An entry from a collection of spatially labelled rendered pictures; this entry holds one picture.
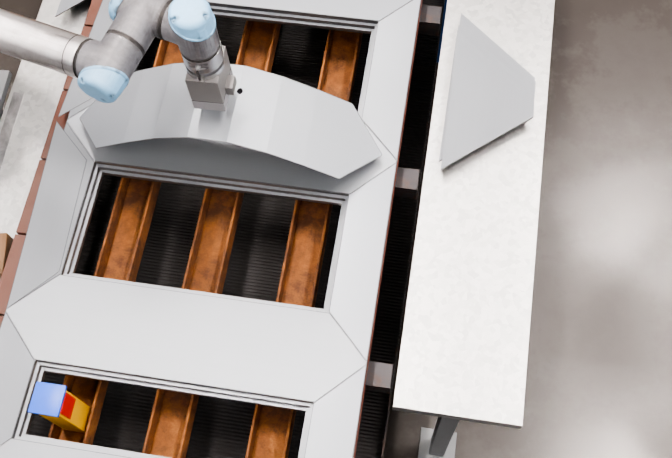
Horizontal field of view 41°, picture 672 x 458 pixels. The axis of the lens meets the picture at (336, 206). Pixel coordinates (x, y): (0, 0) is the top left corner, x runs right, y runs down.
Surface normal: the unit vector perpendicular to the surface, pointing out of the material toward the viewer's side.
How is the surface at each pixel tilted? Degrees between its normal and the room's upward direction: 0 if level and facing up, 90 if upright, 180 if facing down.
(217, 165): 0
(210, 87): 90
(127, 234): 0
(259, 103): 18
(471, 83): 0
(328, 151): 30
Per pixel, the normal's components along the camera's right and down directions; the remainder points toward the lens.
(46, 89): -0.04, -0.41
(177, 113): -0.34, -0.43
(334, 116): 0.46, -0.29
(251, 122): 0.26, -0.35
